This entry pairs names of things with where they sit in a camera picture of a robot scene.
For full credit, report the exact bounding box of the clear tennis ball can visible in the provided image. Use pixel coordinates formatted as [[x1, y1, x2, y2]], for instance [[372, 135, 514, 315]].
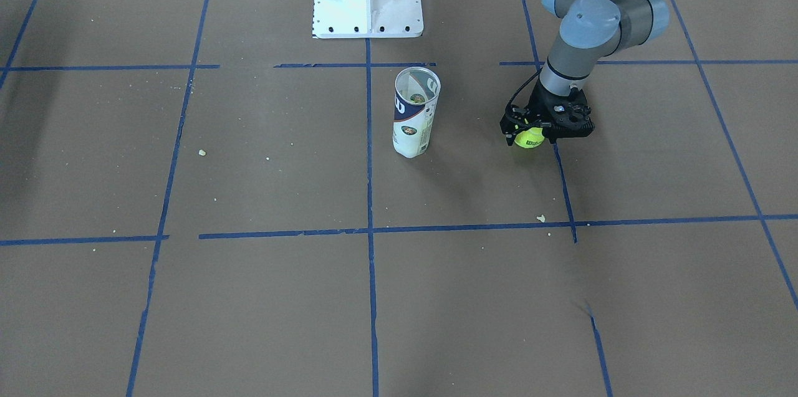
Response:
[[393, 67, 441, 158]]

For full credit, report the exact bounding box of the yellow-green tennis ball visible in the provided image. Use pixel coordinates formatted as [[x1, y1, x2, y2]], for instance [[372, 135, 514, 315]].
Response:
[[513, 127, 546, 149]]

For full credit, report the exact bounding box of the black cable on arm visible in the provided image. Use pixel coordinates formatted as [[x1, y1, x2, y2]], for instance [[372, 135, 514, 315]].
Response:
[[506, 68, 543, 112]]

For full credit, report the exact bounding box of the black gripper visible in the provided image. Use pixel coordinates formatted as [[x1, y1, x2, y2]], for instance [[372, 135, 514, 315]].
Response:
[[501, 85, 595, 146]]

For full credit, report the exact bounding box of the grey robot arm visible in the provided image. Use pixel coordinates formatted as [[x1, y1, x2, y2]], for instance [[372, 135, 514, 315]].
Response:
[[501, 0, 670, 149]]

